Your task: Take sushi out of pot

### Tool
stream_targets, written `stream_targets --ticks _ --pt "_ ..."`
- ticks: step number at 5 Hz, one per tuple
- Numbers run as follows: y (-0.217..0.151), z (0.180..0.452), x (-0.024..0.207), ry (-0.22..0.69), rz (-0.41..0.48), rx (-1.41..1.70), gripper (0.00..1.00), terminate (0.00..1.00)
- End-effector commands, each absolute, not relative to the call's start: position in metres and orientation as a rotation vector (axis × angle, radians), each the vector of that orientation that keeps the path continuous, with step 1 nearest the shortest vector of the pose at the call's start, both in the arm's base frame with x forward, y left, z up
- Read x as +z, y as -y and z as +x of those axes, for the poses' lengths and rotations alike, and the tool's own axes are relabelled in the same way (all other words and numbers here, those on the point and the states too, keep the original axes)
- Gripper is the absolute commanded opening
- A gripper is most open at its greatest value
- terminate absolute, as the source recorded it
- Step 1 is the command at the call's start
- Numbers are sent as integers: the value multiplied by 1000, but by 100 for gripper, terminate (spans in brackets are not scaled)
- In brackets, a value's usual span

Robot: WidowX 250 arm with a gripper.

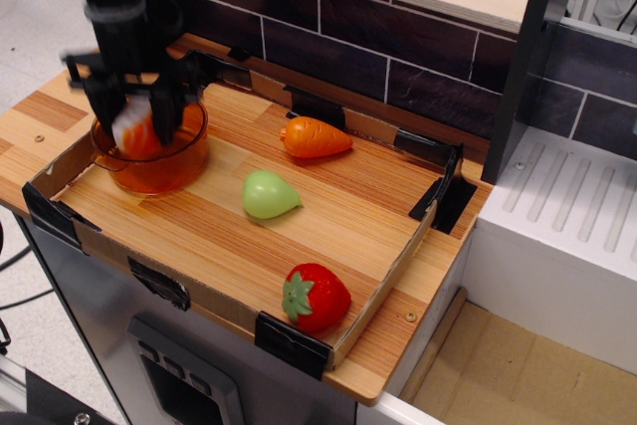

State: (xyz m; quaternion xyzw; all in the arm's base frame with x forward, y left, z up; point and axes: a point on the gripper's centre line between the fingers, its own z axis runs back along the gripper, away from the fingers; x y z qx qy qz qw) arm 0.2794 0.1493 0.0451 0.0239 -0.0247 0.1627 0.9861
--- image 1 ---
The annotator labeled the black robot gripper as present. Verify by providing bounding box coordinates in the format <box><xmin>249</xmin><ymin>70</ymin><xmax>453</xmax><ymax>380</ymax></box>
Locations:
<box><xmin>60</xmin><ymin>1</ymin><xmax>205</xmax><ymax>147</ymax></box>

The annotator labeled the salmon sushi toy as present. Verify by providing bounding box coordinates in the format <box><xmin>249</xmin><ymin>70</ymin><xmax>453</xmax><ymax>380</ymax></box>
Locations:
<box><xmin>111</xmin><ymin>97</ymin><xmax>162</xmax><ymax>160</ymax></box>

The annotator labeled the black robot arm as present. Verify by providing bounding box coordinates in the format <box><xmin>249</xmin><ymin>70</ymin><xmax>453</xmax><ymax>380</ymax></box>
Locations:
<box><xmin>65</xmin><ymin>0</ymin><xmax>199</xmax><ymax>145</ymax></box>

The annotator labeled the orange transparent plastic pot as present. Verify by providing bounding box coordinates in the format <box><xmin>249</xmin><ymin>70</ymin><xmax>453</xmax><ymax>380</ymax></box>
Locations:
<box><xmin>91</xmin><ymin>104</ymin><xmax>209</xmax><ymax>195</ymax></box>

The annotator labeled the cardboard fence with black tape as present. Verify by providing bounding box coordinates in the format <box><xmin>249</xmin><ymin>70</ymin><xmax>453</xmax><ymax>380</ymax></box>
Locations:
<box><xmin>23</xmin><ymin>77</ymin><xmax>491</xmax><ymax>400</ymax></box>

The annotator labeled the green toy pear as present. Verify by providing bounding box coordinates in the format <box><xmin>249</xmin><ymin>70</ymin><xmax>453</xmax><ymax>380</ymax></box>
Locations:
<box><xmin>242</xmin><ymin>170</ymin><xmax>303</xmax><ymax>219</ymax></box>

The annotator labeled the orange toy carrot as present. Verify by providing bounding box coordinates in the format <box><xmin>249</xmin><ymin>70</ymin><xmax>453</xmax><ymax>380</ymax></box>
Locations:
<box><xmin>280</xmin><ymin>116</ymin><xmax>353</xmax><ymax>159</ymax></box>

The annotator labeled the grey toy oven front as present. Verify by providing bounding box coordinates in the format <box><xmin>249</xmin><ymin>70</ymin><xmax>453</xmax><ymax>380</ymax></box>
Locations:
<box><xmin>126</xmin><ymin>316</ymin><xmax>244</xmax><ymax>425</ymax></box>

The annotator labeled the red toy strawberry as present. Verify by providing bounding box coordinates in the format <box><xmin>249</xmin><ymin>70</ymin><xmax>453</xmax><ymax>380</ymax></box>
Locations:
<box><xmin>282</xmin><ymin>263</ymin><xmax>351</xmax><ymax>332</ymax></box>

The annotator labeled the white toy sink drainboard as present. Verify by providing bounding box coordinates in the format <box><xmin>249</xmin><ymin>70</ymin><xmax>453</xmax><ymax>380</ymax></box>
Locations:
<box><xmin>462</xmin><ymin>128</ymin><xmax>636</xmax><ymax>372</ymax></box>

